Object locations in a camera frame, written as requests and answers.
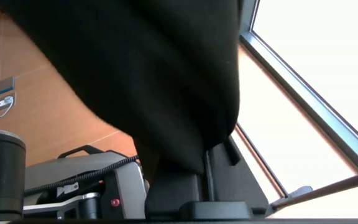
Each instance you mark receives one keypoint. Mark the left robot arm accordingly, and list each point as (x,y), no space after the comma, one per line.
(5,174)

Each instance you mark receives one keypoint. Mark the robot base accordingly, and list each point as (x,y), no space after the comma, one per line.
(129,193)

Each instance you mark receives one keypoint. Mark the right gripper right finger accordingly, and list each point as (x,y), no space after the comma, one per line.
(235,183)

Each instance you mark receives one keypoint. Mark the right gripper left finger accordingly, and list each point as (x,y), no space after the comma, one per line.
(172,189)

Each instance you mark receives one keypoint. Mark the black clothes rack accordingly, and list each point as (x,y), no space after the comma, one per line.
(337,186)

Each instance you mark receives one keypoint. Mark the black shorts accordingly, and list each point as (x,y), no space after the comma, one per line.
(135,77)

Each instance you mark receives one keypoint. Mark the window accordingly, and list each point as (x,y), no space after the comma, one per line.
(322,77)

